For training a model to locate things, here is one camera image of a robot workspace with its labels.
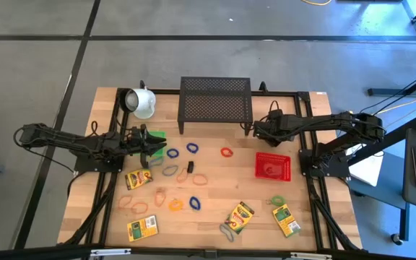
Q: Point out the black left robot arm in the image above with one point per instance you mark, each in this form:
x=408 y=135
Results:
x=67 y=139

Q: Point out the yellow green crayon box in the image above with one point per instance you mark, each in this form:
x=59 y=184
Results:
x=138 y=179
x=286 y=220
x=142 y=228
x=239 y=217

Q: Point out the black desk frame bar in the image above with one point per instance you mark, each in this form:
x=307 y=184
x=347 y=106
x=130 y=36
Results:
x=392 y=92
x=399 y=135

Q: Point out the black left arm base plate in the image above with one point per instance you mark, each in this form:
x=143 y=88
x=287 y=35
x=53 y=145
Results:
x=85 y=167

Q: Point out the black post bracket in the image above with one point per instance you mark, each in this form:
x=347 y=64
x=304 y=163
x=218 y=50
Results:
x=263 y=87
x=142 y=85

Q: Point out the silver metal bracket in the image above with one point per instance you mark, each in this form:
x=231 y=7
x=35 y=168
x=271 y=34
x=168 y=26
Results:
x=311 y=256
x=110 y=252

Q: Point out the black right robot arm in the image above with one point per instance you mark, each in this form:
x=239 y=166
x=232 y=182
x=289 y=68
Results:
x=330 y=121

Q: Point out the red plastic basket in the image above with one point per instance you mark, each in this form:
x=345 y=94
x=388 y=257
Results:
x=262 y=157

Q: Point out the black mesh shelf riser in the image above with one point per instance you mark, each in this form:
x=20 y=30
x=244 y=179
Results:
x=215 y=104

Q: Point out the blue grey side table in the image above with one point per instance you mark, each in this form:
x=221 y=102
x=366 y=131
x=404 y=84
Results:
x=381 y=196

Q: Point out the white mug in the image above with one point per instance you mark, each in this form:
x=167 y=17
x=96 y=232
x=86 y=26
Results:
x=143 y=103

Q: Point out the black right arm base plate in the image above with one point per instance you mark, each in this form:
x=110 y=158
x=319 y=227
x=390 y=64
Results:
x=338 y=172

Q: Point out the black crossbeam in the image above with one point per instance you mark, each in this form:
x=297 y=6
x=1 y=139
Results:
x=31 y=254

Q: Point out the white box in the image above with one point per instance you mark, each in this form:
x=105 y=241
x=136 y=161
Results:
x=368 y=169

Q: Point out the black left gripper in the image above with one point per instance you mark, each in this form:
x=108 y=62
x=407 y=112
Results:
x=135 y=141

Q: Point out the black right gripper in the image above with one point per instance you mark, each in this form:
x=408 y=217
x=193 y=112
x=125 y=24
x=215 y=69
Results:
x=274 y=128

